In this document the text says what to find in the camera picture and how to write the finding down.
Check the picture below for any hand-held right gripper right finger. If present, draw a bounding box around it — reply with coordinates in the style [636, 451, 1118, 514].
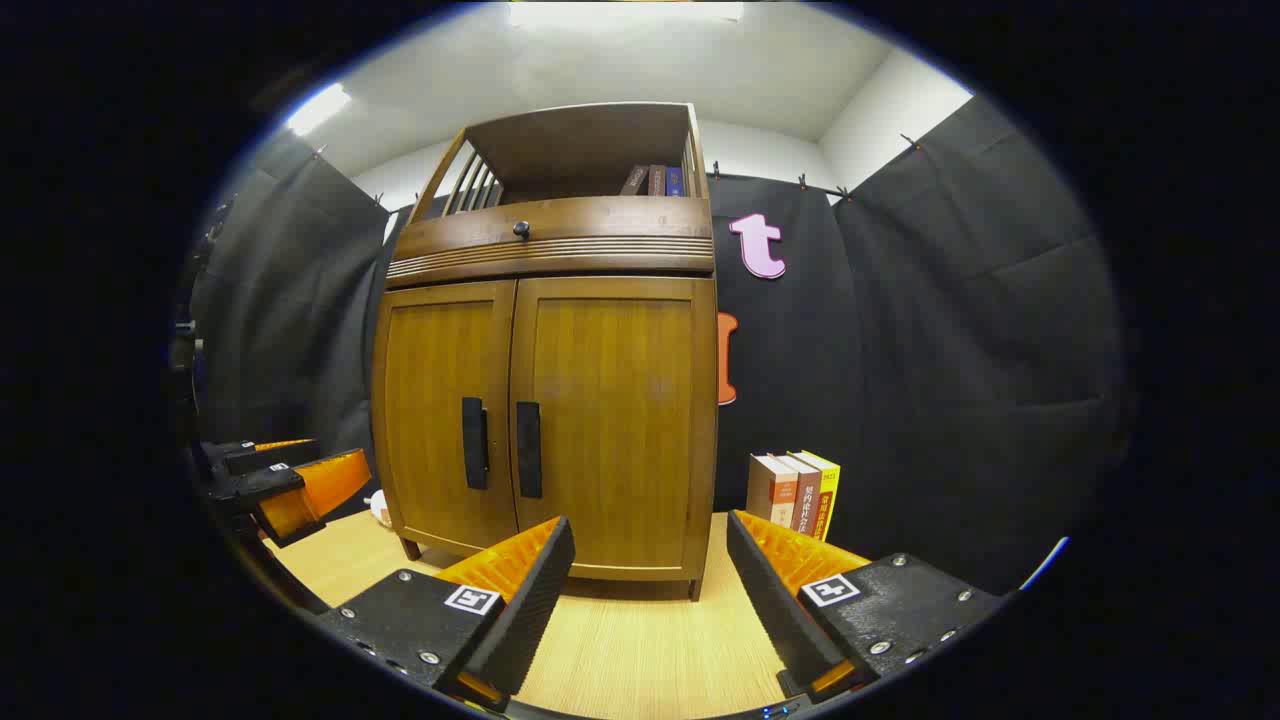
[726, 510, 1006, 701]

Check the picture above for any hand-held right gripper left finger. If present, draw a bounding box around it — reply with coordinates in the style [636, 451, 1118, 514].
[318, 515, 577, 713]

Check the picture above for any black door handle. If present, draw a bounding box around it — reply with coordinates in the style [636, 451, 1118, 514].
[515, 401, 543, 499]
[461, 397, 491, 491]

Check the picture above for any wooden shoe cabinet door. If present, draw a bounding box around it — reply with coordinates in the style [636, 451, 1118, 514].
[508, 276, 717, 581]
[372, 280, 521, 556]

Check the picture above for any wooden double-door shoe cabinet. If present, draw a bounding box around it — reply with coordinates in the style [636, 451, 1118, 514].
[370, 102, 719, 601]

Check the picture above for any wooden cabinet drawer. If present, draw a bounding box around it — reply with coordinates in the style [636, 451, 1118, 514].
[385, 196, 716, 291]

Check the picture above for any reddish brown book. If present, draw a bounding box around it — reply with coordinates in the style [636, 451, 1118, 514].
[778, 454, 823, 536]

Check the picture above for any beige book orange label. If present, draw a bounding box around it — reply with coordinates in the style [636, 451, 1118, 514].
[746, 454, 801, 529]

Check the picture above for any yellow book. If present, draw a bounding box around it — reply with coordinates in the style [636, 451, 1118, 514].
[800, 450, 841, 542]

